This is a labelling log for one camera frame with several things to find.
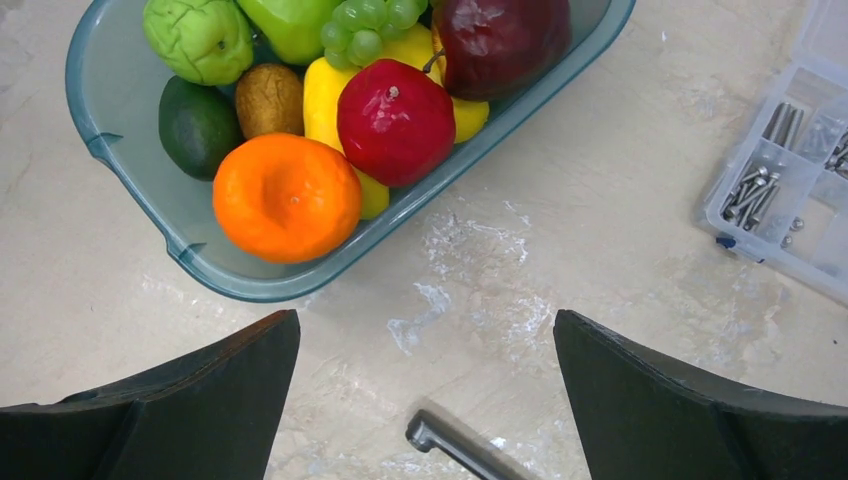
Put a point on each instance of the brown fake kiwi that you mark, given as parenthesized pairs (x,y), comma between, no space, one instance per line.
(269,99)

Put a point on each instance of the dark red fake apple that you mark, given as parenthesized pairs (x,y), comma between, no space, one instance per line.
(488,50)

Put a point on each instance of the light green bumpy fake fruit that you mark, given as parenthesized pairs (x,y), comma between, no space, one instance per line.
(204,42)

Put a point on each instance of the green fake pear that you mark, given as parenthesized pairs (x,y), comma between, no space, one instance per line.
(292,28)

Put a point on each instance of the yellow fake banana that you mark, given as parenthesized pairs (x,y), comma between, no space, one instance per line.
(323,85)

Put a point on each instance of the clear plastic screw box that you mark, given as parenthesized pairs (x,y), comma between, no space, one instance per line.
(780,198)

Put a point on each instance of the dark green fake avocado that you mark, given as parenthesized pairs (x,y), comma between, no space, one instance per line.
(198,127)

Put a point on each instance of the teal plastic fruit basket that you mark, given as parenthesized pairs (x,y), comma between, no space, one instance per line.
(113,84)

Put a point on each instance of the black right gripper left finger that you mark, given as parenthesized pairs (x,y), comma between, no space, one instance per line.
(210,414)

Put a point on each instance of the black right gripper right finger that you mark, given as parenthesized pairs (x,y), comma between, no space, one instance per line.
(641,414)

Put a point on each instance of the green fake grapes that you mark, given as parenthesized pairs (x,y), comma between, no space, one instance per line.
(359,32)

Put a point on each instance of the orange fake mandarin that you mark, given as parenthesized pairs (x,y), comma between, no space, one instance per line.
(286,199)

